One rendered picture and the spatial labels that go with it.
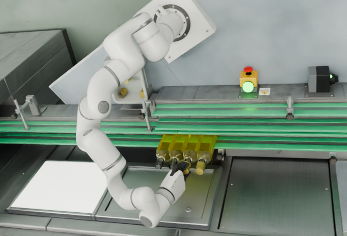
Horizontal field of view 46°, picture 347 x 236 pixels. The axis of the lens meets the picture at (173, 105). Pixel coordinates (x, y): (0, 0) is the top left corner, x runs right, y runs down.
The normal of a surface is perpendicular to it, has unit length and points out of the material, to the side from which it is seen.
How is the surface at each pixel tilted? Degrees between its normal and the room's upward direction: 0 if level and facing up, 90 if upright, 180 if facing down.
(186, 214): 90
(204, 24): 5
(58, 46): 90
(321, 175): 90
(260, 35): 0
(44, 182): 90
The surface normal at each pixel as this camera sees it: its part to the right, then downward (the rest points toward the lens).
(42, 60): 0.96, 0.00
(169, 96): -0.16, -0.85
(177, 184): 0.86, 0.14
